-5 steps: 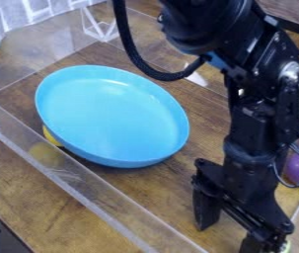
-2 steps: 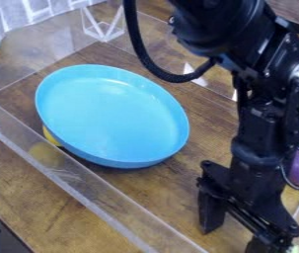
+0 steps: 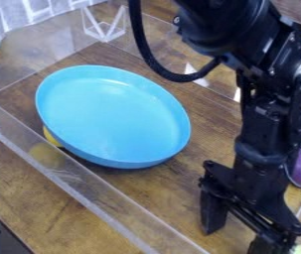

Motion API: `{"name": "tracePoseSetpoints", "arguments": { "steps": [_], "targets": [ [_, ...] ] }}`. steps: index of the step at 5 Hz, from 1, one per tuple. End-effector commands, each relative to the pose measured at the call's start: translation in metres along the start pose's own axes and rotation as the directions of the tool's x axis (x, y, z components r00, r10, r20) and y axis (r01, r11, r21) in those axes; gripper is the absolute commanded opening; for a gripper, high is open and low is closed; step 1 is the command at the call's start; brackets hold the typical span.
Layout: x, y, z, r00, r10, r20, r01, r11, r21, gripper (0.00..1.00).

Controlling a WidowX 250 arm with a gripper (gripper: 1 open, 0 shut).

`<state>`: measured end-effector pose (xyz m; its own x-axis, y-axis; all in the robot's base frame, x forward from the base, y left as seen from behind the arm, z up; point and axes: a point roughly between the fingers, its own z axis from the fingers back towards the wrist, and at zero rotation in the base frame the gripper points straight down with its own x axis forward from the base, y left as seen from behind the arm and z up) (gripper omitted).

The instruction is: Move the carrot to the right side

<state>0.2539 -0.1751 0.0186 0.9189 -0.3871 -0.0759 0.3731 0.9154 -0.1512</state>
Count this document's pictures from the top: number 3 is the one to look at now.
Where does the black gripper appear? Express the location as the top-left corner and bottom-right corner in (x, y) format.
(199, 140), (301, 254)

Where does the blue plastic plate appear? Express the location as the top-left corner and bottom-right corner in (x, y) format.
(35, 64), (192, 169)

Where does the orange toy carrot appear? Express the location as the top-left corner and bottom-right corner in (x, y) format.
(292, 244), (301, 254)

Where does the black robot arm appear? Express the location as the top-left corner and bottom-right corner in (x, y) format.
(177, 0), (301, 254)

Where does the yellow toy lemon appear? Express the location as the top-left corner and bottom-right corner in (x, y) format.
(43, 126), (63, 148)

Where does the white patterned curtain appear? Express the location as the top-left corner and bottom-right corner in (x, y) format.
(0, 0), (108, 45)

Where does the clear acrylic front wall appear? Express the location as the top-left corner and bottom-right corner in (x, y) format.
(0, 107), (211, 254)

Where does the clear acrylic wall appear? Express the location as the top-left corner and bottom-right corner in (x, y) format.
(0, 107), (211, 254)
(82, 1), (240, 102)

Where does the clear acrylic back wall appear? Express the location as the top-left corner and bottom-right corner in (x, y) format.
(82, 1), (240, 102)

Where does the black corrugated cable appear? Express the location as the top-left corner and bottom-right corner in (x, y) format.
(128, 0), (224, 83)

